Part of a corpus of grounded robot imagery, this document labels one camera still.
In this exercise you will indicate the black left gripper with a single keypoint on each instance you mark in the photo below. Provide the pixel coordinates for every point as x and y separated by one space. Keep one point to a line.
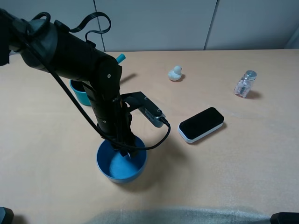
113 120

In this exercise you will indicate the blue plastic bowl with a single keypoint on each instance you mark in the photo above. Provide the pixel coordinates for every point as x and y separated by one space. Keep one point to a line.
118 168

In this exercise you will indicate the black robot base right corner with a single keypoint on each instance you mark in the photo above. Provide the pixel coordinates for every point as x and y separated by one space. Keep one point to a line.
285 218

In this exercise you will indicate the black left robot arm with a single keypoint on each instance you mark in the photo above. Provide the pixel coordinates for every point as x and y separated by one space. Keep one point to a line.
53 47

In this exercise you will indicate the black robot base left corner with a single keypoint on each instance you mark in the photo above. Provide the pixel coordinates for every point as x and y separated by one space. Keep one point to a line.
6 215

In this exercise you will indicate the black and white flat device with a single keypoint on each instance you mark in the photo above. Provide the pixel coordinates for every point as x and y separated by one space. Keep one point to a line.
200 125

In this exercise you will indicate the grey foam cloth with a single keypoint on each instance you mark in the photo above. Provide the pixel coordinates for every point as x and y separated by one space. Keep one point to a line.
181 215

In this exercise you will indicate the white rubber duck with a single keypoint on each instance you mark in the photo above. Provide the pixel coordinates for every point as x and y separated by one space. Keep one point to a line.
175 74

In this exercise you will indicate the clear pill bottle silver cap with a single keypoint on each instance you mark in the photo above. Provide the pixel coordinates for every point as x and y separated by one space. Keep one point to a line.
244 85

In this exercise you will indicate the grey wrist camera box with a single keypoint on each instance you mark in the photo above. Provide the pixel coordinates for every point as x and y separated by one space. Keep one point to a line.
151 112

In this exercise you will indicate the teal measuring cup with handle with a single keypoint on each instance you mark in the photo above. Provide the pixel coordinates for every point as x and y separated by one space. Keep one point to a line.
81 91

